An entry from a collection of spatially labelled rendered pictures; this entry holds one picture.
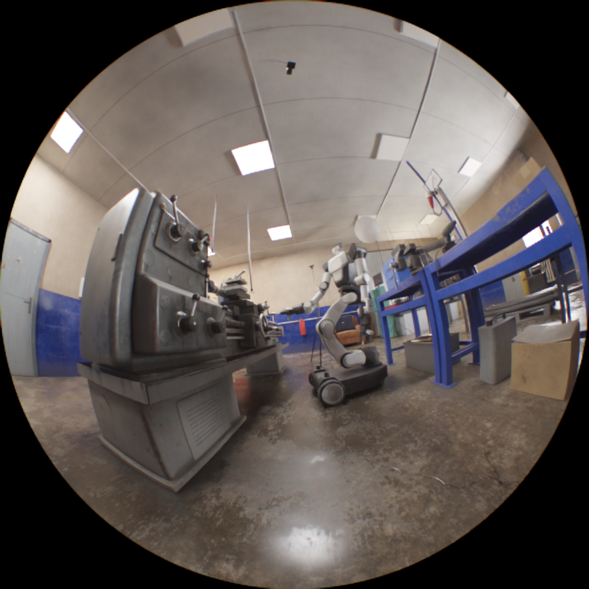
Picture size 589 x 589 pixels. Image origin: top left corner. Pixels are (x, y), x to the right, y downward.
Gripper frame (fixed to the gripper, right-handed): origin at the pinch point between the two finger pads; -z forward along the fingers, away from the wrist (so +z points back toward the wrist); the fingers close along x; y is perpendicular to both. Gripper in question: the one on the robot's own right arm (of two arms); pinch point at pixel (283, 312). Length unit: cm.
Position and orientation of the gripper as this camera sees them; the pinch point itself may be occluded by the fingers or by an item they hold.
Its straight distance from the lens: 165.9
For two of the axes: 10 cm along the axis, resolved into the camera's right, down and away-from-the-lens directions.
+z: 9.8, -1.6, -0.7
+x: 0.5, -1.7, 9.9
